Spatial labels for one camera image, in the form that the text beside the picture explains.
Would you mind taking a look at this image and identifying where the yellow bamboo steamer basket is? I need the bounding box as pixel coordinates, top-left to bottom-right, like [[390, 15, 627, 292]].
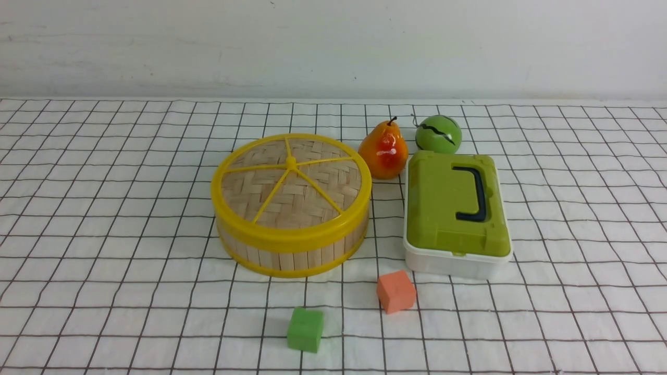
[[215, 210, 370, 278]]

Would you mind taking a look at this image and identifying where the green lidded white plastic box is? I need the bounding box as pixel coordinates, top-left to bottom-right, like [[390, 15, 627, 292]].
[[403, 150, 513, 280]]

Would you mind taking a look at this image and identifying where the green toy watermelon ball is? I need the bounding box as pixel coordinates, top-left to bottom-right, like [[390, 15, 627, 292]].
[[415, 115, 462, 154]]

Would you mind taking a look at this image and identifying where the orange red toy pear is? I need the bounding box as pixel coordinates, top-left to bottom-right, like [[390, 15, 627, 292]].
[[358, 116, 409, 180]]

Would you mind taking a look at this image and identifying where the white grid-patterned tablecloth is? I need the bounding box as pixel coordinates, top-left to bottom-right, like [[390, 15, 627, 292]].
[[1, 99, 666, 374]]

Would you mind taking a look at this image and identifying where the orange foam cube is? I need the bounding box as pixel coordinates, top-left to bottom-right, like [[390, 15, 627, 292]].
[[376, 270, 416, 314]]

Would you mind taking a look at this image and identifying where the green foam cube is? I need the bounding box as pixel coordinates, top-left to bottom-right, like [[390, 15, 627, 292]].
[[287, 307, 324, 353]]

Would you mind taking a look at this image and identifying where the yellow woven bamboo steamer lid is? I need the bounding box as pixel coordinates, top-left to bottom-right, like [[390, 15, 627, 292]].
[[211, 133, 372, 253]]

